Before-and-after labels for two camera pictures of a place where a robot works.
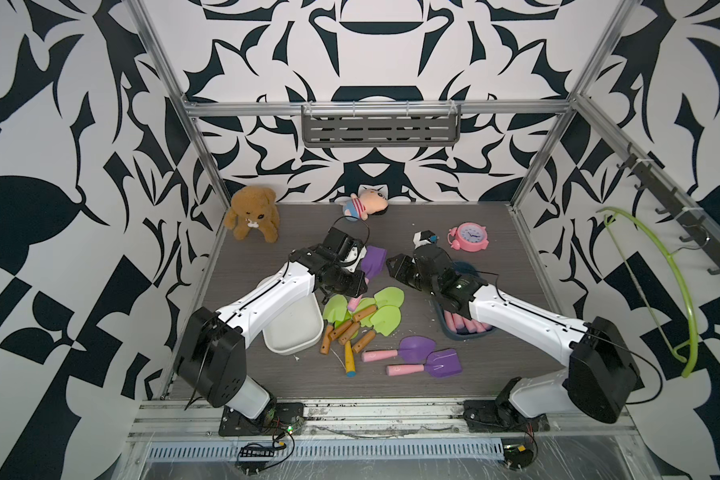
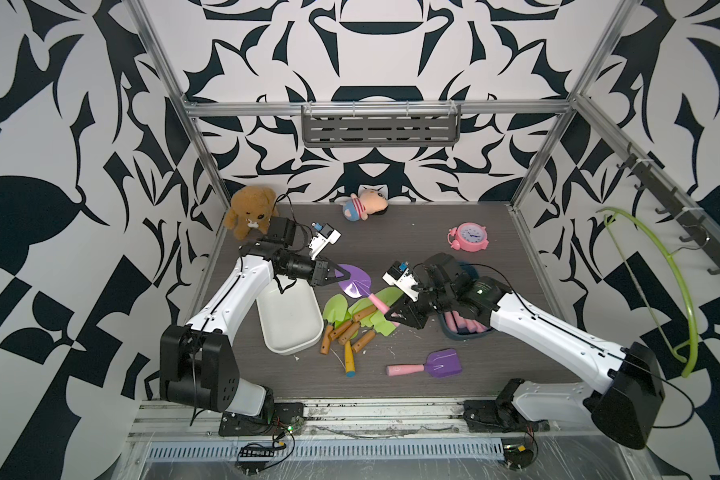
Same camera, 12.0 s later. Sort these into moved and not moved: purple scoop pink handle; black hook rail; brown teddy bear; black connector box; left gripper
Moved: purple scoop pink handle; left gripper
Not moved: black hook rail; brown teddy bear; black connector box
